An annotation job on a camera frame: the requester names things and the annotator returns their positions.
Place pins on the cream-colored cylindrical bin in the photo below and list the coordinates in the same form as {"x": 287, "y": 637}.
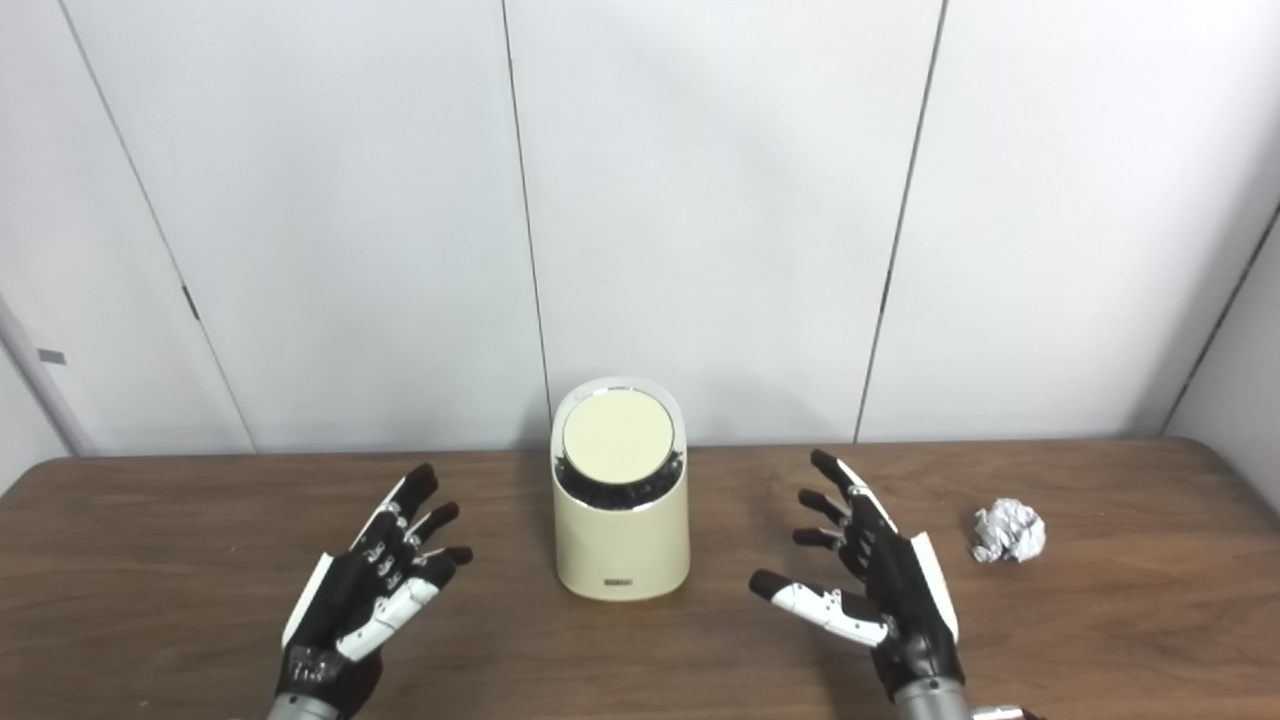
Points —
{"x": 620, "y": 545}

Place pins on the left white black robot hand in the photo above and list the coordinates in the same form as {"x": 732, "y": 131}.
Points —
{"x": 345, "y": 600}

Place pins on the round cream bin lid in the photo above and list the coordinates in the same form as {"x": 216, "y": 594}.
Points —
{"x": 618, "y": 437}

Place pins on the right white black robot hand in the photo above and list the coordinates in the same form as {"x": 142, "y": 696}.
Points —
{"x": 905, "y": 600}

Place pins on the white paper ball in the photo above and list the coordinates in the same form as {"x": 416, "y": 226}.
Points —
{"x": 1008, "y": 531}

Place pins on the small grey wall tag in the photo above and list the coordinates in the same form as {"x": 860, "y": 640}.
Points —
{"x": 52, "y": 356}

